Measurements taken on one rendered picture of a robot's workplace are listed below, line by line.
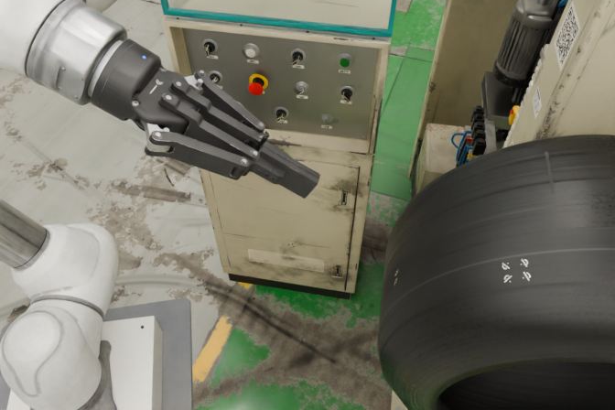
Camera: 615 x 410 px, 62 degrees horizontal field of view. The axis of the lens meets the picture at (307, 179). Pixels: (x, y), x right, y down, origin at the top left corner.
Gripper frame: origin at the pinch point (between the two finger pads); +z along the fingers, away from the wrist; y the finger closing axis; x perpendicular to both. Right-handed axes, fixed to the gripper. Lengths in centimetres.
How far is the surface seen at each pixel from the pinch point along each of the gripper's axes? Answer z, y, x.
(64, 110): -86, -167, -200
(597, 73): 33.9, -31.5, 17.3
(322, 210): 35, -75, -77
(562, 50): 30, -37, 16
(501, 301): 29.0, 2.0, 1.0
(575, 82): 32.8, -31.6, 14.6
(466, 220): 25.6, -10.0, -0.8
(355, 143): 28, -77, -48
